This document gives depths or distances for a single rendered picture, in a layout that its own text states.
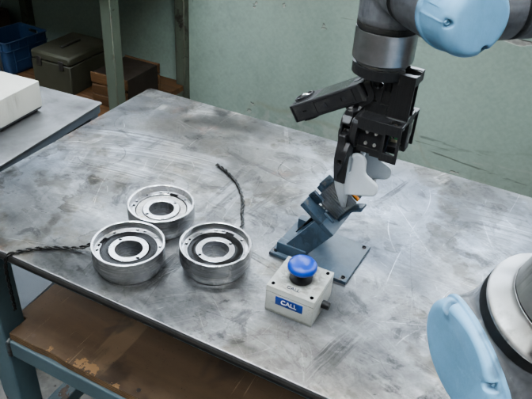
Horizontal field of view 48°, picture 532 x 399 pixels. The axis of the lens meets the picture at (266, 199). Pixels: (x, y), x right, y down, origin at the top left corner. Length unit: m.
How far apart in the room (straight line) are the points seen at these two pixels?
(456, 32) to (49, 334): 0.87
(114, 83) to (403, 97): 1.78
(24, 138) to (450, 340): 1.16
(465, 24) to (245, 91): 2.15
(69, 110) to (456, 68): 1.39
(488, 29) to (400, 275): 0.43
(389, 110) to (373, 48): 0.09
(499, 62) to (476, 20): 1.70
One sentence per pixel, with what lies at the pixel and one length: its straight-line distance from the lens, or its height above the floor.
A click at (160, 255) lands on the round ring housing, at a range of 0.86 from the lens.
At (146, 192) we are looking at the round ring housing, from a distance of 1.00.
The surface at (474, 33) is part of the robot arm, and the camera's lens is 0.62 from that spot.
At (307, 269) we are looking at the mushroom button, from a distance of 0.79.
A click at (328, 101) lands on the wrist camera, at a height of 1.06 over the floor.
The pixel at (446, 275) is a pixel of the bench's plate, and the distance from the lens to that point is 0.95.
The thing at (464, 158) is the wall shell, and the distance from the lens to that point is 2.47.
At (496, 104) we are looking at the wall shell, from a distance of 2.36.
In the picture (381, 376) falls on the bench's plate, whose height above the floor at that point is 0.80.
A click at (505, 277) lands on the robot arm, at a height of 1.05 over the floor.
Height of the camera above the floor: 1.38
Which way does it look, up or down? 34 degrees down
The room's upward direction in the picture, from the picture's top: 4 degrees clockwise
